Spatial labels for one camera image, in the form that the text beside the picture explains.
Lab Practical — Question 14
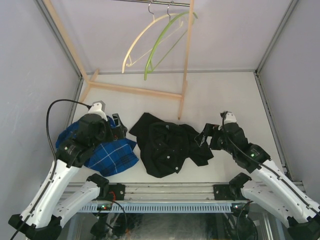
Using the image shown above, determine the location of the black left camera cable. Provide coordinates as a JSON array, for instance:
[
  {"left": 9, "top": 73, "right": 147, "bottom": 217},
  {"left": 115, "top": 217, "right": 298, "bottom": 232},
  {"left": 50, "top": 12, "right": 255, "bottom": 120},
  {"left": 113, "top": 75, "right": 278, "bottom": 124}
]
[{"left": 46, "top": 99, "right": 91, "bottom": 161}]

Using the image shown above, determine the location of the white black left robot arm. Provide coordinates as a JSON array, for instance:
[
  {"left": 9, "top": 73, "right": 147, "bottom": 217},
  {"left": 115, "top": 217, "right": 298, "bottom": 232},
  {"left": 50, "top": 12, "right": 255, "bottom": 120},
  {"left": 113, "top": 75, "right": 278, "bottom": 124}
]
[{"left": 8, "top": 113, "right": 127, "bottom": 240}]

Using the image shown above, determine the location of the black right camera cable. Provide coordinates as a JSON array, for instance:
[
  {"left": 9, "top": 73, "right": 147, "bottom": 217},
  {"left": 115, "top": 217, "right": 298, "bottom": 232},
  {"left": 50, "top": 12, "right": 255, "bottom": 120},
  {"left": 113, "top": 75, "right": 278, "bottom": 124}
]
[{"left": 221, "top": 112, "right": 266, "bottom": 166}]

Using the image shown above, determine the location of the blue slotted cable duct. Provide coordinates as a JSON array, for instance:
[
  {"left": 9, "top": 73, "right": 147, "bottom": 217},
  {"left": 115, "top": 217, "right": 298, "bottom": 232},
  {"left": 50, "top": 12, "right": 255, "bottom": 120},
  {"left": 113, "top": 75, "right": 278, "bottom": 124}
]
[{"left": 76, "top": 202, "right": 233, "bottom": 214}]

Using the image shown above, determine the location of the green plastic hanger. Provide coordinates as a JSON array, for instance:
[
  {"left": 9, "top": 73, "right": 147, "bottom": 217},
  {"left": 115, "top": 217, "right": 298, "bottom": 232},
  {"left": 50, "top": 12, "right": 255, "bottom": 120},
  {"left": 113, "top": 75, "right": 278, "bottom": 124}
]
[{"left": 143, "top": 1, "right": 199, "bottom": 81}]

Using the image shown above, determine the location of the black button shirt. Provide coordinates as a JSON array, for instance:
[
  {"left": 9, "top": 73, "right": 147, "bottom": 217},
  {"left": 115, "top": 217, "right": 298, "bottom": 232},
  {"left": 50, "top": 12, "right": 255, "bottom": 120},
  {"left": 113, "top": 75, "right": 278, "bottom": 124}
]
[{"left": 129, "top": 112, "right": 214, "bottom": 178}]

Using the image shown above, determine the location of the blue plaid shirt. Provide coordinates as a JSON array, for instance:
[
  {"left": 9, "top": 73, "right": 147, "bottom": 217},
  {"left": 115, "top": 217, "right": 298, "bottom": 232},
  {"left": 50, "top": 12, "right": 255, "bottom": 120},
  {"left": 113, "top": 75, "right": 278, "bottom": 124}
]
[{"left": 55, "top": 121, "right": 139, "bottom": 177}]

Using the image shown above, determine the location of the beige plastic hanger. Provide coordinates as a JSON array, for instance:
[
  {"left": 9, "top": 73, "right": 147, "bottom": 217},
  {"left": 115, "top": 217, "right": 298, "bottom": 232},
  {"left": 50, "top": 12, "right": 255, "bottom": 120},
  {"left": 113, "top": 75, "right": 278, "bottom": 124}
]
[{"left": 121, "top": 4, "right": 191, "bottom": 74}]

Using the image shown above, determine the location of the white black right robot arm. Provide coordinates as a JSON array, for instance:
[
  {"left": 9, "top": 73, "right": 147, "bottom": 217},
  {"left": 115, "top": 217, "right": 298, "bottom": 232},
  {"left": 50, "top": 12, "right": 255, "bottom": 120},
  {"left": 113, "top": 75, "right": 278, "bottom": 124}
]
[{"left": 195, "top": 122, "right": 320, "bottom": 240}]

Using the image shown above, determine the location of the aluminium extrusion rail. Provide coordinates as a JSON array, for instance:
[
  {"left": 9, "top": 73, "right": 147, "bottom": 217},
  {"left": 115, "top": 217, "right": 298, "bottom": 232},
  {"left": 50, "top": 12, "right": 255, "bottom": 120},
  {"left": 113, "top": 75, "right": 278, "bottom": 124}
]
[{"left": 117, "top": 182, "right": 227, "bottom": 203}]

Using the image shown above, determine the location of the wooden clothes rack frame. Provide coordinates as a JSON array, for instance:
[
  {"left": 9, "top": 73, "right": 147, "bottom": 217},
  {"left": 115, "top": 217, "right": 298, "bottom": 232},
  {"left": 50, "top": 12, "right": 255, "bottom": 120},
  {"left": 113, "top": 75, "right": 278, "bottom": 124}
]
[{"left": 42, "top": 0, "right": 198, "bottom": 120}]

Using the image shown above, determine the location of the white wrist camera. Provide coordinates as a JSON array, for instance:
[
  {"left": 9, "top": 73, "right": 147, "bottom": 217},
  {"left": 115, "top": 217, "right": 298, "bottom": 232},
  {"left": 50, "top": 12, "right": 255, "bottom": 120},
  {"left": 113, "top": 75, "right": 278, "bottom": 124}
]
[
  {"left": 220, "top": 111, "right": 237, "bottom": 125},
  {"left": 88, "top": 100, "right": 108, "bottom": 121}
]

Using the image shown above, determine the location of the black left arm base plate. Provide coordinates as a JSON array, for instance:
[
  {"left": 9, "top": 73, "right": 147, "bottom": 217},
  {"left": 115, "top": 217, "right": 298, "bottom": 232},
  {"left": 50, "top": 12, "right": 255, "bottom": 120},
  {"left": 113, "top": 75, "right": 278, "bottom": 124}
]
[{"left": 88, "top": 183, "right": 126, "bottom": 201}]

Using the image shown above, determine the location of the black camera cable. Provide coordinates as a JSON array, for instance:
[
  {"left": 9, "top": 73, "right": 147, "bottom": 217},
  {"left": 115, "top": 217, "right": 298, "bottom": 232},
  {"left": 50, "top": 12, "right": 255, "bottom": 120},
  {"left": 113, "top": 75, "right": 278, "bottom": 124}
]
[
  {"left": 221, "top": 112, "right": 266, "bottom": 166},
  {"left": 46, "top": 99, "right": 91, "bottom": 161}
]

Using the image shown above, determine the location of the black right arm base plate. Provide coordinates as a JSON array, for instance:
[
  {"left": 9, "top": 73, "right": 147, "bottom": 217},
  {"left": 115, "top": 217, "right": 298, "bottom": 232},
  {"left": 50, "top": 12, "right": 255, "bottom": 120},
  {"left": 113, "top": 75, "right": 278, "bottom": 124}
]
[{"left": 213, "top": 184, "right": 247, "bottom": 201}]

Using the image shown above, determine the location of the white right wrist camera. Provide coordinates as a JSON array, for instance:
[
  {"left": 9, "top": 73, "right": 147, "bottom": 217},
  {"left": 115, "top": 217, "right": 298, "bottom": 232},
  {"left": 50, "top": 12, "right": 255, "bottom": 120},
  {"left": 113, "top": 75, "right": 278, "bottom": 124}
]
[{"left": 220, "top": 111, "right": 237, "bottom": 125}]

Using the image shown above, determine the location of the metal hanging rod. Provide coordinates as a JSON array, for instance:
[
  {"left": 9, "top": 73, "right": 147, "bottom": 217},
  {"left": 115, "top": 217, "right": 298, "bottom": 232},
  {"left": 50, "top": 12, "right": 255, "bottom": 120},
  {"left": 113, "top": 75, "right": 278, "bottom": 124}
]
[{"left": 115, "top": 0, "right": 190, "bottom": 7}]

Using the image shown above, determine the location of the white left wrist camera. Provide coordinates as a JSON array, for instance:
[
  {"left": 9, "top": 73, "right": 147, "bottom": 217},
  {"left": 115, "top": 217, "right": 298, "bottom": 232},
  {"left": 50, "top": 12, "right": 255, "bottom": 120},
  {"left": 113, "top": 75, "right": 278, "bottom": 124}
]
[{"left": 88, "top": 100, "right": 108, "bottom": 121}]

